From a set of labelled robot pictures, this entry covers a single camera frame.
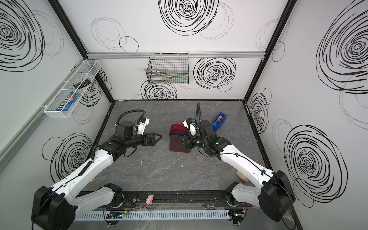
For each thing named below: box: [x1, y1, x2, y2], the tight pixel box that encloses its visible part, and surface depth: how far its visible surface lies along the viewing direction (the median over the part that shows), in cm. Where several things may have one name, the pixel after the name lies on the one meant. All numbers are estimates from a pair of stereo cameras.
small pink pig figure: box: [145, 194, 154, 206], surface depth 74 cm
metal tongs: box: [143, 69, 173, 79], surface depth 87 cm
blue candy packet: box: [56, 92, 79, 112], surface depth 72 cm
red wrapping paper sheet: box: [169, 123, 191, 153], surface depth 82 cm
